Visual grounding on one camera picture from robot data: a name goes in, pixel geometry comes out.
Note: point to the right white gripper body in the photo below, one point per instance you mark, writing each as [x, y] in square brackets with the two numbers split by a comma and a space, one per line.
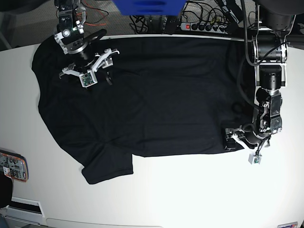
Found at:
[86, 74]

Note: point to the orange clear screw box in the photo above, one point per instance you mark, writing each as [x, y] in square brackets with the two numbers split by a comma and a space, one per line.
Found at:
[14, 166]

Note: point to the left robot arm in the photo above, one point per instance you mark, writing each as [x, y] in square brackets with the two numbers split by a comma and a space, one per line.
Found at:
[274, 22]

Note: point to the small printed card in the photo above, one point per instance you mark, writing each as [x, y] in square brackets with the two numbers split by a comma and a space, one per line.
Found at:
[288, 225]

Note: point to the black remote control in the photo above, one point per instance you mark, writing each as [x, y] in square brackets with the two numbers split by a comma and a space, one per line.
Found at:
[171, 24]

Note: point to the white flat tray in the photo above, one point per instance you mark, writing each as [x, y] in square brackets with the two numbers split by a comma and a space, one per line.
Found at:
[25, 210]

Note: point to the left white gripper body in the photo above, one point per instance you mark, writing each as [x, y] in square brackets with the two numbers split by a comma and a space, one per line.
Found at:
[248, 140]

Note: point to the black chair edge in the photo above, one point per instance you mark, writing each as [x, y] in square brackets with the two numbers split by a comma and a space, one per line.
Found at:
[6, 190]

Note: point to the white power strip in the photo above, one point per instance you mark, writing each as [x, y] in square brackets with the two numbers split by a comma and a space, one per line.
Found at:
[211, 28]

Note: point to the black T-shirt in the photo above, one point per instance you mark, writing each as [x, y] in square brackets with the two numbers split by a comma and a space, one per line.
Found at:
[170, 96]

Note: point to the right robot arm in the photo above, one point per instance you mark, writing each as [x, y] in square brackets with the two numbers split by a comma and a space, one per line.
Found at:
[70, 36]

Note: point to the blue plastic box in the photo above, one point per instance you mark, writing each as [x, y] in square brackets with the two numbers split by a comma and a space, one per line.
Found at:
[149, 7]

